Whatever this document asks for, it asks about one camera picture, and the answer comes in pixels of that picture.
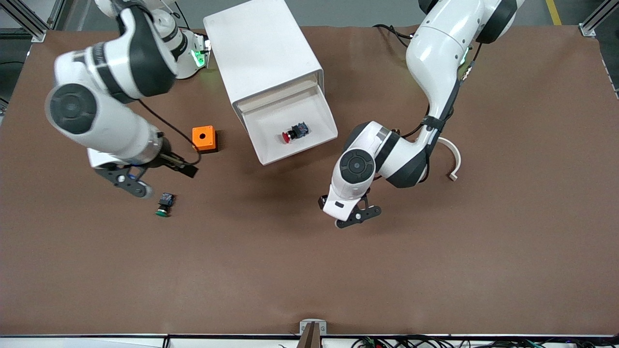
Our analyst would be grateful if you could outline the aluminium frame profile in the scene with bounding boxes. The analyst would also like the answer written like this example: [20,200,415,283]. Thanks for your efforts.
[0,0,66,42]
[579,0,619,38]

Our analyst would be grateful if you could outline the white plastic drawer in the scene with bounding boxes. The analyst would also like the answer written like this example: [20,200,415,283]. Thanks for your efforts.
[239,80,339,166]

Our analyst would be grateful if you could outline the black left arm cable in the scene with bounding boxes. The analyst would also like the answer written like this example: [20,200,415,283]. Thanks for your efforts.
[394,41,479,145]

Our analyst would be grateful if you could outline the black cable bundle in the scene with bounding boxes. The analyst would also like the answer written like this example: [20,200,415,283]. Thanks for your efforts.
[353,335,619,348]

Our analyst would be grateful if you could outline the orange button enclosure box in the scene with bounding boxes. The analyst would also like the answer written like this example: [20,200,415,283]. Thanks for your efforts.
[192,126,218,154]

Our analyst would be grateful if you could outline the white table edge rail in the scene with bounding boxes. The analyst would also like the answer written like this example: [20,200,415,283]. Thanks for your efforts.
[0,333,619,348]

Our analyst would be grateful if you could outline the white half-ring pipe clamp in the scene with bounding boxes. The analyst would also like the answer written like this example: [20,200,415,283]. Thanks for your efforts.
[428,137,462,182]

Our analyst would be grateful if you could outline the white drawer cabinet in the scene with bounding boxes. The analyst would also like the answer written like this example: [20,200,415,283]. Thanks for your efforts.
[203,0,325,131]

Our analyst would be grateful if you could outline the red mushroom push button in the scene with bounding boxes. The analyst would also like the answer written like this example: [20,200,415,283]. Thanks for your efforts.
[281,122,310,144]

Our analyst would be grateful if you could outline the black base cable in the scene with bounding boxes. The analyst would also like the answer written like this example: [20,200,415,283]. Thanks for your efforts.
[372,23,416,49]

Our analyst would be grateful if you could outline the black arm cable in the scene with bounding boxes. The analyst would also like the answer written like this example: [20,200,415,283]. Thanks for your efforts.
[394,41,479,145]
[137,98,202,166]

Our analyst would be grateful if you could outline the brown table mat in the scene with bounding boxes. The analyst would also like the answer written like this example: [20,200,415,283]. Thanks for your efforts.
[0,24,619,336]

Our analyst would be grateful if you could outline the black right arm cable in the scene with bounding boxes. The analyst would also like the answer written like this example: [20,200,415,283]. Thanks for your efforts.
[137,98,202,166]

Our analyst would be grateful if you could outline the grey metal bracket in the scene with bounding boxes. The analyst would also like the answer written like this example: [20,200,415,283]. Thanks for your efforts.
[299,319,327,348]

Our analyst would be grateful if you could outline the green mushroom push button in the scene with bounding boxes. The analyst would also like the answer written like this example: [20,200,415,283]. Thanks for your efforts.
[155,192,176,218]

